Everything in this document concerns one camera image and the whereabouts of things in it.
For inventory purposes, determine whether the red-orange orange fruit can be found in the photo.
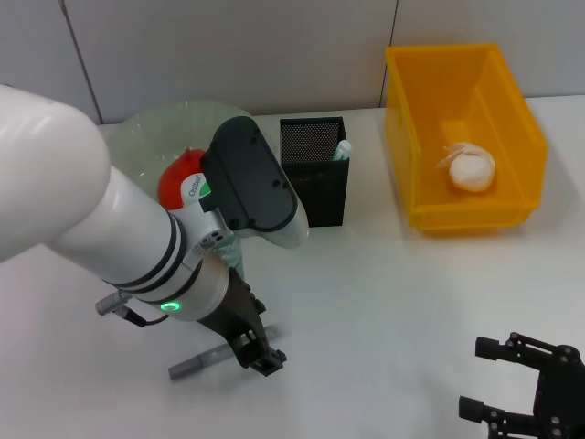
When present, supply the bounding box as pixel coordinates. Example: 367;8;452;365
157;148;209;211

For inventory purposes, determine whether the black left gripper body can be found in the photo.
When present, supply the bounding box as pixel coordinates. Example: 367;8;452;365
197;268;267;349

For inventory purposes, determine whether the white paper ball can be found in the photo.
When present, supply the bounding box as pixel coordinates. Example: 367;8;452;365
433;141;497;193

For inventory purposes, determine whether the black mesh pen holder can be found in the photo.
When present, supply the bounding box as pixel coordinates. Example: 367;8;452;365
279;116;349;229

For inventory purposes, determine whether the grey marker pen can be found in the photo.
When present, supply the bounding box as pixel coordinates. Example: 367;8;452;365
167;323;282;380

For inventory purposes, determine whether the pale green wavy glass plate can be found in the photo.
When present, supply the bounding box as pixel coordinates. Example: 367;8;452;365
98;100;280;216

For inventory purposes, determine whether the left gripper cable with plug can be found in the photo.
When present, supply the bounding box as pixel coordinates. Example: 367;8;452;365
94;292;170;328

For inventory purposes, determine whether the yellow plastic bin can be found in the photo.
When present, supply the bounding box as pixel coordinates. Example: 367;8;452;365
383;43;549;237

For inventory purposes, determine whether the clear water bottle green label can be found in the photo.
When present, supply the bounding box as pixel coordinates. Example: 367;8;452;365
180;172;248;284

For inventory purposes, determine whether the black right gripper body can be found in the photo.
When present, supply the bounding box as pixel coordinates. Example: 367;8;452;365
532;343;585;439

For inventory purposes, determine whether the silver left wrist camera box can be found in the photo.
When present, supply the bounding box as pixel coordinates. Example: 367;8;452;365
199;116;310;251

